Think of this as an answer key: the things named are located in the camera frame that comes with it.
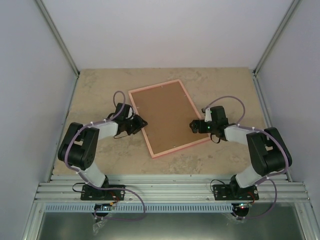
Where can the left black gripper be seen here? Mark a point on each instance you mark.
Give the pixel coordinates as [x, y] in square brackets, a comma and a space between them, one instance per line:
[139, 125]

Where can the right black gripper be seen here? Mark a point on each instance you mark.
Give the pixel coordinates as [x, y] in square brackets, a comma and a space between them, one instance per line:
[196, 123]

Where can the pink wooden photo frame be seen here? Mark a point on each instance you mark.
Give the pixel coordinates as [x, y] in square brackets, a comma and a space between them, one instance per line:
[168, 109]

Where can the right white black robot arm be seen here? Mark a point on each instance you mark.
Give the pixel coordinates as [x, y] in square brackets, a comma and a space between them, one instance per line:
[268, 153]

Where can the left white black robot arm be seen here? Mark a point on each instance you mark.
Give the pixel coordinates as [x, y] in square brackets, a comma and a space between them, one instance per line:
[79, 145]

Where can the clear plastic bag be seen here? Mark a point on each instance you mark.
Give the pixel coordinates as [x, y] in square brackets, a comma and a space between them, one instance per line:
[98, 224]

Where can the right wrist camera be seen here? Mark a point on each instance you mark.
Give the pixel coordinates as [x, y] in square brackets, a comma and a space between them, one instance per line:
[207, 114]

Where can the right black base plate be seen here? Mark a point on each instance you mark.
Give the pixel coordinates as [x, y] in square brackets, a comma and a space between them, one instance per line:
[227, 193]

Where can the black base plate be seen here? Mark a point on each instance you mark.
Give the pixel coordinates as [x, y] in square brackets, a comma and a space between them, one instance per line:
[227, 193]
[89, 193]

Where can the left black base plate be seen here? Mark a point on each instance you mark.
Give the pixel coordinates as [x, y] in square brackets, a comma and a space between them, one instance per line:
[89, 193]

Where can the aluminium rail base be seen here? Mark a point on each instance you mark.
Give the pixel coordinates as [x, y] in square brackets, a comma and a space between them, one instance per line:
[170, 188]

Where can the grey slotted cable duct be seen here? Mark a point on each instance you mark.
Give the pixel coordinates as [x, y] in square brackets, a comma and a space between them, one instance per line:
[139, 208]

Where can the left aluminium corner post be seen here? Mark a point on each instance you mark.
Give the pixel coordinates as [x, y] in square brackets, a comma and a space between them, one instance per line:
[54, 30]

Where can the aluminium corner post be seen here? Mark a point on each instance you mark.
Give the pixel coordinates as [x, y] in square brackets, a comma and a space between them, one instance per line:
[294, 5]
[54, 30]

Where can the right aluminium corner post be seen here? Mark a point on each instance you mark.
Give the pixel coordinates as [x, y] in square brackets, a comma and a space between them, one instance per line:
[294, 5]

